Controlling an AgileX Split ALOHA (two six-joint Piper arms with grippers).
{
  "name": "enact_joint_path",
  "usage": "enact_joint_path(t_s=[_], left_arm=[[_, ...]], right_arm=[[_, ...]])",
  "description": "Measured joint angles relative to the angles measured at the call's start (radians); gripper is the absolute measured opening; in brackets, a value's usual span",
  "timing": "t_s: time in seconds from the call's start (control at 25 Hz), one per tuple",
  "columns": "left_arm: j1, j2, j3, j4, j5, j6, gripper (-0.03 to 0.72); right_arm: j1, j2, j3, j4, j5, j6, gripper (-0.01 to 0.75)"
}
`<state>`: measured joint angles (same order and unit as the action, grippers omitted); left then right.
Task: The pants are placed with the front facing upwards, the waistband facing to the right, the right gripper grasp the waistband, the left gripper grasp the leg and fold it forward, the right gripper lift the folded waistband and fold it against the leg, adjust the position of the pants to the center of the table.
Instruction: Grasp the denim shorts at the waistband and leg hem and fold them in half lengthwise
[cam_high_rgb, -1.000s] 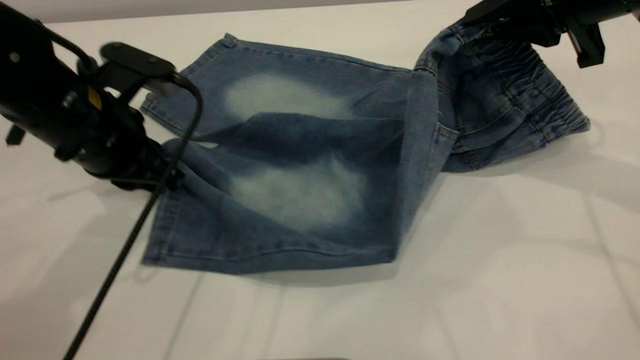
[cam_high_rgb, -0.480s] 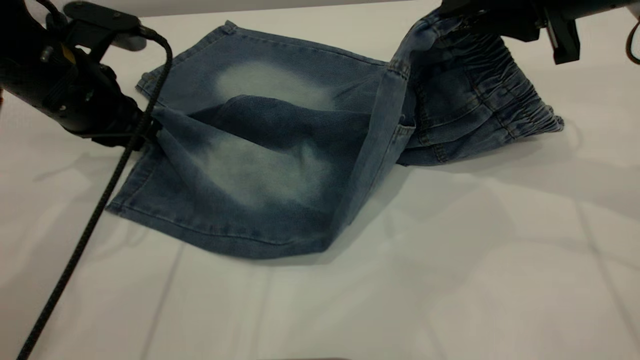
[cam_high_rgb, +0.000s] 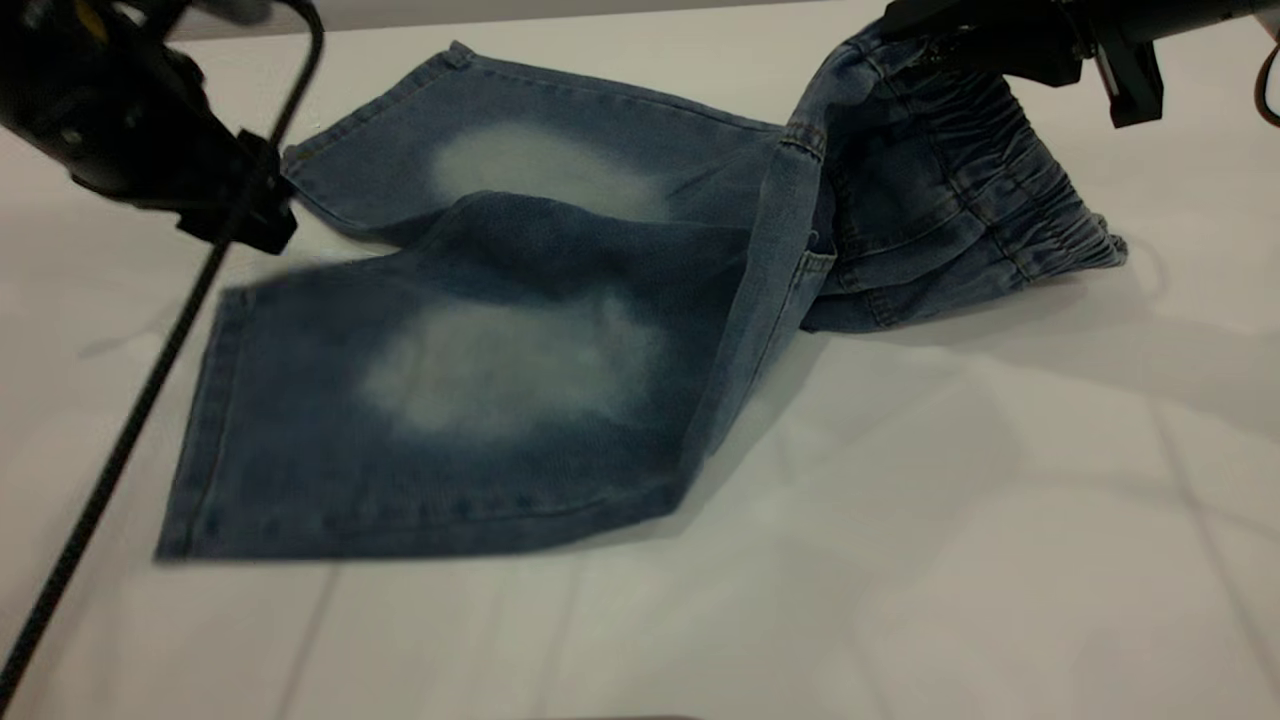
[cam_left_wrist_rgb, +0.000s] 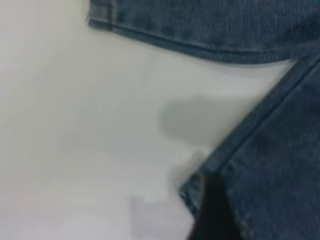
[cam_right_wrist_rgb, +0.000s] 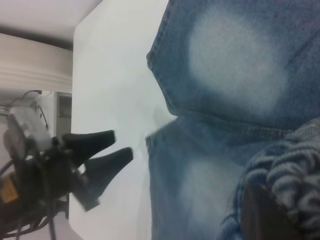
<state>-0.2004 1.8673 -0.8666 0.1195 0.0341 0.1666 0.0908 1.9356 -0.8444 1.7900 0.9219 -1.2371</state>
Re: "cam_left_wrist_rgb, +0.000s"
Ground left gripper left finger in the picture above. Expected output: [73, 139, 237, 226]
[129, 149, 208, 240]

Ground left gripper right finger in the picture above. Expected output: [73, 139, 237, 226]
[192, 174, 245, 240]

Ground blue denim jeans with faded knees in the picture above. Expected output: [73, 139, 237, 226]
[87, 0, 320, 240]

